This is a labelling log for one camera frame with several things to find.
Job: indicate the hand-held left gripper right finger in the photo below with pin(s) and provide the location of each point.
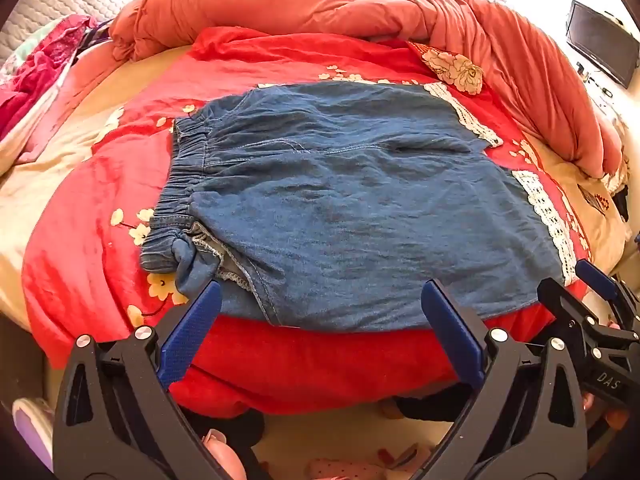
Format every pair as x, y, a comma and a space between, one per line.
450, 330

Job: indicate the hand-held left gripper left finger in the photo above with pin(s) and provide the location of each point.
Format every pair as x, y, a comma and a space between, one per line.
192, 327

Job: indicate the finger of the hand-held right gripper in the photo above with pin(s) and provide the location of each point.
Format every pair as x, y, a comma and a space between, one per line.
595, 277
565, 305

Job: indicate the blue denim pants lace trim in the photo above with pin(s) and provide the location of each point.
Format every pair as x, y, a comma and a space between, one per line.
350, 210

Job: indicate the person's right hand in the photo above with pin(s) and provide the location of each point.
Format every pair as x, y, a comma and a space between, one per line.
617, 417

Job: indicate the person's right leg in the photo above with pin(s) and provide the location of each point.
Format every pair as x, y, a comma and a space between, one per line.
430, 407

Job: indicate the person's leg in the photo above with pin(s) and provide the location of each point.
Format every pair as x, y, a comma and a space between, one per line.
235, 427
430, 407

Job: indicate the person's left leg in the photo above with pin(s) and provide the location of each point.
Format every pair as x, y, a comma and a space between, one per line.
235, 427

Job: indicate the red floral blanket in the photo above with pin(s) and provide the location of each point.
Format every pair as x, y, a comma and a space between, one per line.
100, 200

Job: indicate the lilac white object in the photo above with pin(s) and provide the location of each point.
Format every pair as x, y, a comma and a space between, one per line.
32, 425

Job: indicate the beige bed sheet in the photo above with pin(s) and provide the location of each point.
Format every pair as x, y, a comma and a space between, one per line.
45, 175

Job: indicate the black monitor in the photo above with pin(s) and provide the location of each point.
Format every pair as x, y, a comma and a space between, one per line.
600, 42

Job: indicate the pink clothes pile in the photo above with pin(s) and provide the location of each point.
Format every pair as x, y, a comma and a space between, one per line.
30, 80

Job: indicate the coral duvet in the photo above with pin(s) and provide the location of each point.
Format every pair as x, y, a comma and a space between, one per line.
350, 5

